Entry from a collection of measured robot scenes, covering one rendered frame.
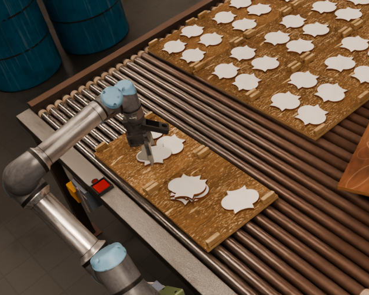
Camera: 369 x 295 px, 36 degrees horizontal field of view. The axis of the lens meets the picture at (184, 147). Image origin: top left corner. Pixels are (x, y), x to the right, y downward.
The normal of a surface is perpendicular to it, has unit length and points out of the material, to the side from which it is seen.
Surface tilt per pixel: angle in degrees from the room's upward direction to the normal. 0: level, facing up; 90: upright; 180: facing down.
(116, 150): 0
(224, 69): 0
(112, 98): 47
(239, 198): 0
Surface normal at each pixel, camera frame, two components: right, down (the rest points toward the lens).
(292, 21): -0.22, -0.73
